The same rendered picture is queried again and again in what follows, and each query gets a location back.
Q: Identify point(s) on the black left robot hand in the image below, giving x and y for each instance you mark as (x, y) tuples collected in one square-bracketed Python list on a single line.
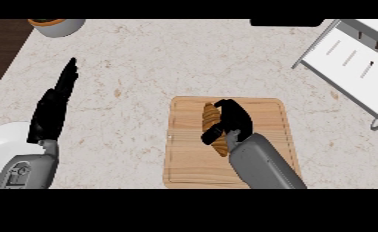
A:
[(47, 116)]

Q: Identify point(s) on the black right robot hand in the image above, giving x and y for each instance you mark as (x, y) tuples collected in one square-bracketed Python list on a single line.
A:
[(236, 116)]

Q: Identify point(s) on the brown croissant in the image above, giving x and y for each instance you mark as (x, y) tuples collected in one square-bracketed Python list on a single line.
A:
[(211, 119)]

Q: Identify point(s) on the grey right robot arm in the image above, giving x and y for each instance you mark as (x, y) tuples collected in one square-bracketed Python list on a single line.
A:
[(260, 162)]

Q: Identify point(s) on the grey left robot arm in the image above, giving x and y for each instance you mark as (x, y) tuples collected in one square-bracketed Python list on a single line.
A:
[(30, 167)]

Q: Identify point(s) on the wooden cutting board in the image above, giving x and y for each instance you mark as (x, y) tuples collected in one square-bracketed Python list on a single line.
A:
[(186, 149)]

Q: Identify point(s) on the white tiered basket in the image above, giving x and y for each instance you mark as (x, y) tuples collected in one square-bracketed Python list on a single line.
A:
[(344, 66)]

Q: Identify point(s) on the white round plate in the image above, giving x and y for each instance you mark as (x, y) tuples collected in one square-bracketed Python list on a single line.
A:
[(15, 139)]

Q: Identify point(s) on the grey pot with orange rim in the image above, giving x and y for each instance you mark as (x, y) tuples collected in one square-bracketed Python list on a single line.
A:
[(58, 26)]

